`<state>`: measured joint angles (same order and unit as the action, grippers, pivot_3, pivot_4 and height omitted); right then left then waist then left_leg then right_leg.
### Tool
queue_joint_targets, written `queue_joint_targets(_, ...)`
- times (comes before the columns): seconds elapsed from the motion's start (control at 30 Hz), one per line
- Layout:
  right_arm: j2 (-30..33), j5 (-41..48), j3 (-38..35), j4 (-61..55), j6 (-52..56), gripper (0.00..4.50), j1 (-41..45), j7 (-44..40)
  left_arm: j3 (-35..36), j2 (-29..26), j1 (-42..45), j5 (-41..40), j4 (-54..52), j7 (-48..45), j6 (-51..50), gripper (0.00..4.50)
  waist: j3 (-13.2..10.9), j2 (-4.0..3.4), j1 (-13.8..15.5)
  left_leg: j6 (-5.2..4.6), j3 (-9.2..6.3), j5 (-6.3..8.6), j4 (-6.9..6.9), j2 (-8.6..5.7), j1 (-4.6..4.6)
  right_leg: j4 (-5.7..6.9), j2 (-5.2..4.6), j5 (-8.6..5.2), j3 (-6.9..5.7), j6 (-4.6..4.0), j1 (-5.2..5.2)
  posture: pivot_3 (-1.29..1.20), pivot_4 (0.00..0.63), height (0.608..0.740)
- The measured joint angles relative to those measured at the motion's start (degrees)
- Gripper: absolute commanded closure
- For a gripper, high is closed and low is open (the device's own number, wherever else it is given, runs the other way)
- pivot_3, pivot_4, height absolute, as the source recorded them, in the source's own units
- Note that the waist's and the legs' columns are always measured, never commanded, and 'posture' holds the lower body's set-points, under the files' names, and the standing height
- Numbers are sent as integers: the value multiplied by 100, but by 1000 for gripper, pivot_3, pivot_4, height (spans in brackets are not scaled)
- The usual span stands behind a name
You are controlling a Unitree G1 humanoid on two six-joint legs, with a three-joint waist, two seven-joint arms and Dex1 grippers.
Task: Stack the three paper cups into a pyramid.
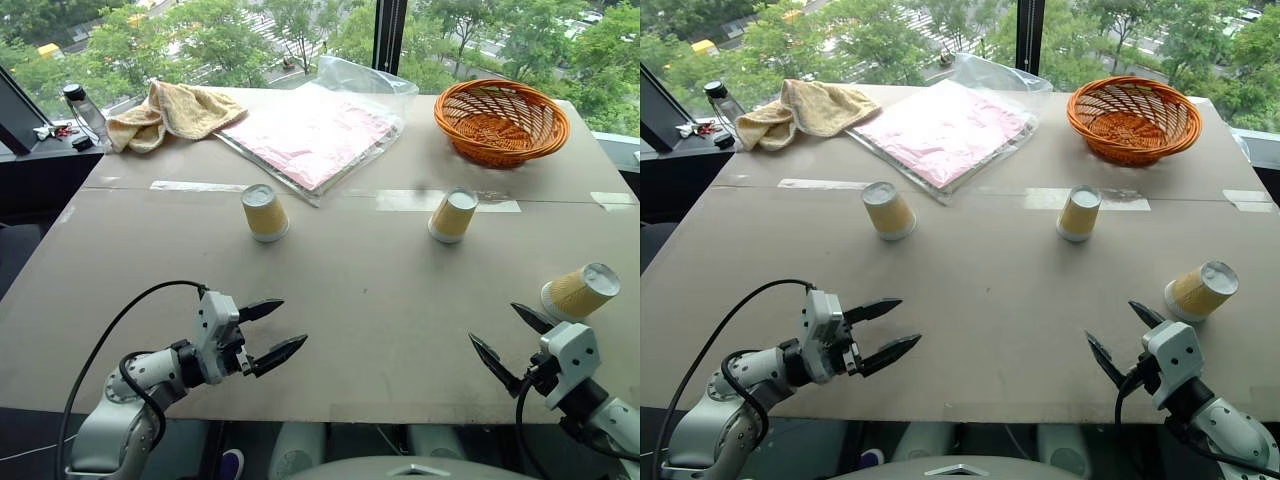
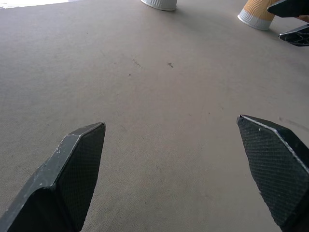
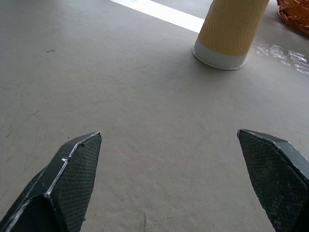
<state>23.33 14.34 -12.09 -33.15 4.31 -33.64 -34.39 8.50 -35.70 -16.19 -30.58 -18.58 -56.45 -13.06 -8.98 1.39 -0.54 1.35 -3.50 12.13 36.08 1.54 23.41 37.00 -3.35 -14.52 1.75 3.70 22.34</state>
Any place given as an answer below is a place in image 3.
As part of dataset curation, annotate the woven wicker basket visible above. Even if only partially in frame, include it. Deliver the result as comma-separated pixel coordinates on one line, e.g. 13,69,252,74
276,0,309,36

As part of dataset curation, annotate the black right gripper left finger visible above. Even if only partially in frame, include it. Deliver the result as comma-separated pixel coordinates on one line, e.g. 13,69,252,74
0,131,102,232

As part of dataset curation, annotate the tan ribbed paper cup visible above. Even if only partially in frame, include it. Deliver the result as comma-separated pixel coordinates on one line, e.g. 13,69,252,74
192,0,270,71

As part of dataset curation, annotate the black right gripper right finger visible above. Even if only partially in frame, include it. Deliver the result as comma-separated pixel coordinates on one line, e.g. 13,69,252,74
237,129,309,232

